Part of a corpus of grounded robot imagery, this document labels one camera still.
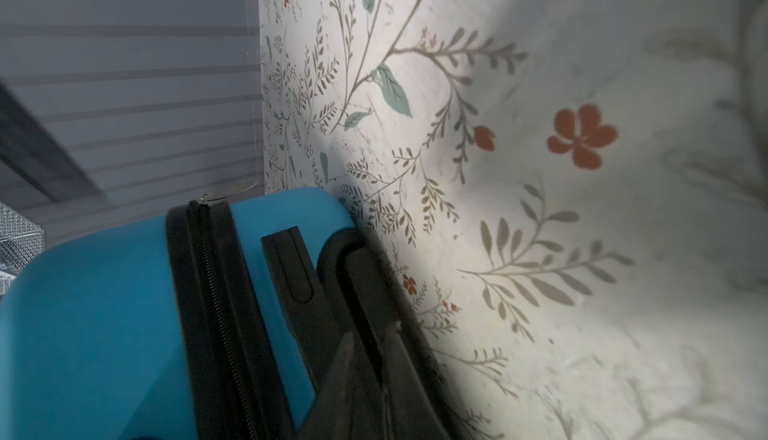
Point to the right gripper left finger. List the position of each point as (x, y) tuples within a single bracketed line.
[(342, 409)]

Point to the blue hard-shell suitcase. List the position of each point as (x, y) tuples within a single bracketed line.
[(212, 321)]

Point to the floral table cloth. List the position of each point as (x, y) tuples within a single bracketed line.
[(572, 194)]

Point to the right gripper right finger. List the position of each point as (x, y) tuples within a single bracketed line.
[(410, 412)]

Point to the white wire mesh basket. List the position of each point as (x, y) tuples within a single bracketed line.
[(21, 241)]

